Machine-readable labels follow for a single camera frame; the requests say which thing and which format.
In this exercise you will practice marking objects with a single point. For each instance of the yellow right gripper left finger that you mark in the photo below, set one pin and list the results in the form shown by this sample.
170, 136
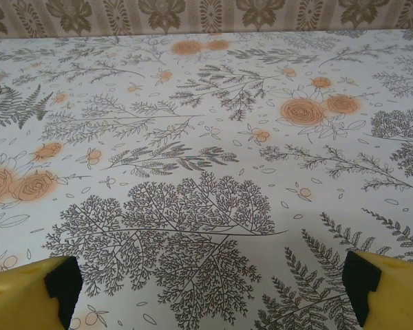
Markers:
17, 299

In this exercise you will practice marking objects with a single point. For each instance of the floral printed tablecloth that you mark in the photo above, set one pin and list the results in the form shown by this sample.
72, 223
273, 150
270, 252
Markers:
206, 165

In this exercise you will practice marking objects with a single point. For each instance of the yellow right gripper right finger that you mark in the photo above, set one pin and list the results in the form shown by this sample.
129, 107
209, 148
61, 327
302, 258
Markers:
399, 299

